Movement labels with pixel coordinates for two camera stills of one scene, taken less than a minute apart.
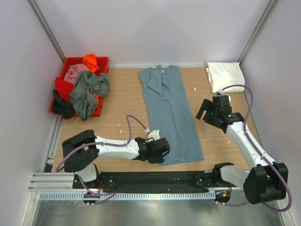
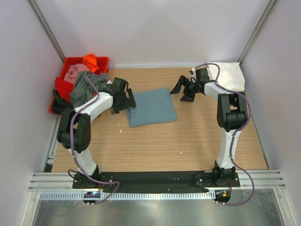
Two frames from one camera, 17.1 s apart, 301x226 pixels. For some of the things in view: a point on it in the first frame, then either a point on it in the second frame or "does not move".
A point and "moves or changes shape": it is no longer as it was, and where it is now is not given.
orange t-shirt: [90, 60] does not move
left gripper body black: [156, 158] → [120, 106]
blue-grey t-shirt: [169, 113] moves or changes shape
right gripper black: [205, 106] → [182, 81]
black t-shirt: [61, 107] does not move
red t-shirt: [63, 88] does not move
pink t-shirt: [73, 70] does not move
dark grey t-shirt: [83, 98] does not move
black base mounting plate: [147, 181] does not move
